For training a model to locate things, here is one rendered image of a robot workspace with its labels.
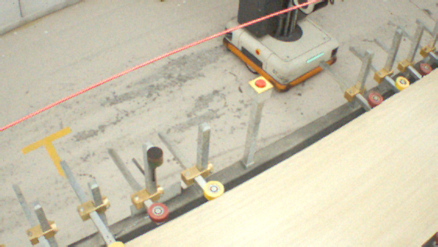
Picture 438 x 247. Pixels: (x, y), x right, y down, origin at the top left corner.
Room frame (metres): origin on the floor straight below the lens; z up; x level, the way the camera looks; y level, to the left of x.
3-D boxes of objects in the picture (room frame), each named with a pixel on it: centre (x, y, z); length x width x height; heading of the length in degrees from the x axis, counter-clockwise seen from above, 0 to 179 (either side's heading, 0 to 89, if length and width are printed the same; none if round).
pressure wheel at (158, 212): (1.12, 0.21, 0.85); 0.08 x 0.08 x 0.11
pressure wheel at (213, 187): (1.25, -0.01, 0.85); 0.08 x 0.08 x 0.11
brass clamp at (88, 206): (1.06, 0.46, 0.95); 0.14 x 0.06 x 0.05; 129
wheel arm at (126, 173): (1.27, 0.33, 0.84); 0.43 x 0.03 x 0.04; 39
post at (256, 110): (1.56, -0.15, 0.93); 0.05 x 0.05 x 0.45; 39
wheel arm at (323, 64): (2.04, -0.66, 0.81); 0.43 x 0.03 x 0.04; 39
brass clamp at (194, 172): (1.38, 0.07, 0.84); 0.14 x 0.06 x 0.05; 129
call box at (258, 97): (1.55, -0.15, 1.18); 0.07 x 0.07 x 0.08; 39
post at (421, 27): (2.33, -1.11, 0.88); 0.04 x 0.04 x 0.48; 39
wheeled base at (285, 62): (3.15, -0.41, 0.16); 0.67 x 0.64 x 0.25; 43
